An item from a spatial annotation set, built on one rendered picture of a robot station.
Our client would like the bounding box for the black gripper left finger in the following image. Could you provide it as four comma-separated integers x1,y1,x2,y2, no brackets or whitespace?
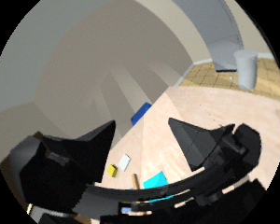
42,120,117,183

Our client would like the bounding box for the yellow rectangular block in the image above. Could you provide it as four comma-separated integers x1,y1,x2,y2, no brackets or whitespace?
107,164,118,178

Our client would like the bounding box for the white square sheet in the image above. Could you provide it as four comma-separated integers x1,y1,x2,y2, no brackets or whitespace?
119,154,132,172

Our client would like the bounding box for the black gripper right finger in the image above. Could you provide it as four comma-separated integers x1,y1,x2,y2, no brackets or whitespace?
167,119,236,172

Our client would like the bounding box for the tan wooden bar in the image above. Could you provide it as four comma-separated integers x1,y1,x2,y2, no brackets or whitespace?
132,173,140,189

